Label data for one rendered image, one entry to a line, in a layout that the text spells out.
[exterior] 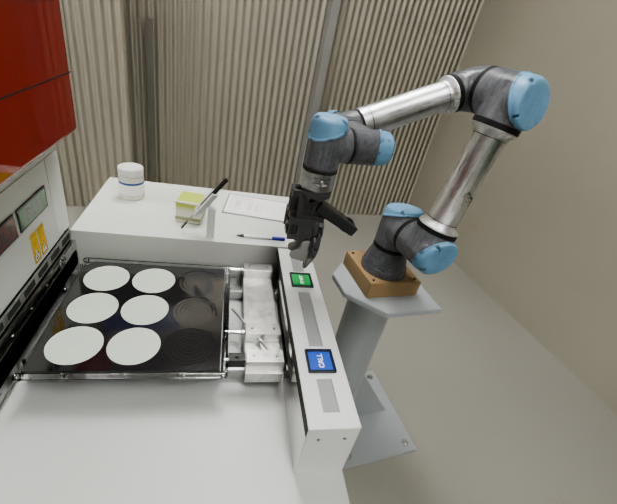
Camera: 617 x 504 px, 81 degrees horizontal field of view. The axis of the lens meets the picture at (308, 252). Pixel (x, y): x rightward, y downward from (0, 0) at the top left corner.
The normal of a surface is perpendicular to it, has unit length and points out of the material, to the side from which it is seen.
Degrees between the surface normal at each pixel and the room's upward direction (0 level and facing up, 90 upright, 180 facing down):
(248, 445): 0
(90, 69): 90
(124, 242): 90
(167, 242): 90
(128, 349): 0
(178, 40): 90
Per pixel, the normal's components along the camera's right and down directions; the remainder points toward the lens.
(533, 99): 0.43, 0.42
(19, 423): 0.19, -0.83
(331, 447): 0.16, 0.55
